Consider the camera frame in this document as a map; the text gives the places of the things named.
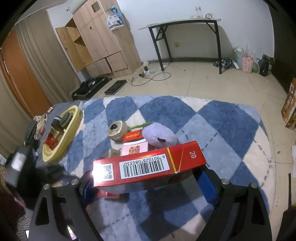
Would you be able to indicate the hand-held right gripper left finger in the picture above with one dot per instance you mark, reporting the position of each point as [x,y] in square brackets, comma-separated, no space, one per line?
[89,192]

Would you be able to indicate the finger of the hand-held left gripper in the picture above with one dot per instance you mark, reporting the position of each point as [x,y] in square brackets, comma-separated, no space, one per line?
[55,172]

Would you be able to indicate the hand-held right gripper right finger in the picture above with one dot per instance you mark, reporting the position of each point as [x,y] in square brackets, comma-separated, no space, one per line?
[208,185]

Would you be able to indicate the red cigarette box gold print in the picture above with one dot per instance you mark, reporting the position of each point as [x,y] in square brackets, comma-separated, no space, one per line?
[52,139]

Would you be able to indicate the pale yellow plastic basin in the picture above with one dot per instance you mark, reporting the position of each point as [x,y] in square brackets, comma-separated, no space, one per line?
[71,127]

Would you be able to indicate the black round sponge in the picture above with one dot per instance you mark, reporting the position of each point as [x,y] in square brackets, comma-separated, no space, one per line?
[58,121]

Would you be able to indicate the white box red print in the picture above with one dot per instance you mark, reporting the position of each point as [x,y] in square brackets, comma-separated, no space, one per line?
[135,149]

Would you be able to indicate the red cigarette box with barcode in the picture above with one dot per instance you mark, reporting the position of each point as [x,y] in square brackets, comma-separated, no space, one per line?
[148,165]

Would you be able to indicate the beige round earbud case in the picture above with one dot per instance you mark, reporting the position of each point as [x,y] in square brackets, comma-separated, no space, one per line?
[117,131]

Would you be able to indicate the light blue plush item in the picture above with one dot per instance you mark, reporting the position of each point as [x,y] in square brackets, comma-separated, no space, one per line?
[159,135]

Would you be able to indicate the glossy red cigarette box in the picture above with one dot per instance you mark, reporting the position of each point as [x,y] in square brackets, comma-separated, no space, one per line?
[133,137]

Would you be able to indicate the green pen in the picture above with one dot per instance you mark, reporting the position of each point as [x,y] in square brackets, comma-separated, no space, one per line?
[138,126]

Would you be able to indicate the person's left forearm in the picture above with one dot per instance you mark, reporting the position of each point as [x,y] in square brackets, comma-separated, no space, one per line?
[9,199]

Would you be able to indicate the pile of clothes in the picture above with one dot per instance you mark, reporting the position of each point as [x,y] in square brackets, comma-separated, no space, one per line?
[37,126]

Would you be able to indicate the beige small box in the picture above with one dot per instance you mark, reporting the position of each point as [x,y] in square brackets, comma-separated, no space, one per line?
[113,153]

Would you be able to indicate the blue white checkered blanket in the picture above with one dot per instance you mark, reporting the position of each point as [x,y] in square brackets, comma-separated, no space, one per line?
[222,129]

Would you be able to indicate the orange wooden door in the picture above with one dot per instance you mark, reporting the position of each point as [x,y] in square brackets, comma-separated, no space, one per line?
[20,76]

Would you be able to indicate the open black carry case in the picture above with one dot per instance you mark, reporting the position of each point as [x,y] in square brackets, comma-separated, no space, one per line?
[89,88]

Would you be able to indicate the black foam tray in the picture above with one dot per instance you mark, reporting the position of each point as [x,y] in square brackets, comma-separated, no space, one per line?
[115,87]

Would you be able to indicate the beige curtain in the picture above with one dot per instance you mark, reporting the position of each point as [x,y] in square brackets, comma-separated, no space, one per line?
[46,58]

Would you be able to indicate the brown cardboard box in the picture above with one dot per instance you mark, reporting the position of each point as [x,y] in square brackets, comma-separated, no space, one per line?
[290,104]

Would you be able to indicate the checkered cloth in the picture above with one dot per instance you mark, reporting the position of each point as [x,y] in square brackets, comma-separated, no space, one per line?
[224,63]

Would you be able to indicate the pink plastic bag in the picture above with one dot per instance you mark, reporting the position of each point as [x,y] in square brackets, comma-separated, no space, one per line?
[248,62]

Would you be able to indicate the black bag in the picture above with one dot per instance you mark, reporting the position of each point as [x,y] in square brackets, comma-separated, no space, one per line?
[264,64]

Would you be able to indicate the wooden wardrobe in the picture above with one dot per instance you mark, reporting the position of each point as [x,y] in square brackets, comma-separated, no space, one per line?
[101,41]

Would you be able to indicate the white plastic bag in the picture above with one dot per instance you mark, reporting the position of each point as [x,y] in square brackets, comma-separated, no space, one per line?
[114,20]

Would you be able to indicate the black folding table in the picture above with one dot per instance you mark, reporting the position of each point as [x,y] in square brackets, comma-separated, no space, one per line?
[180,23]

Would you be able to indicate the clear bottle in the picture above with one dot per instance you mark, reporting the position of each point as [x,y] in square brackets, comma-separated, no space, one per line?
[199,11]

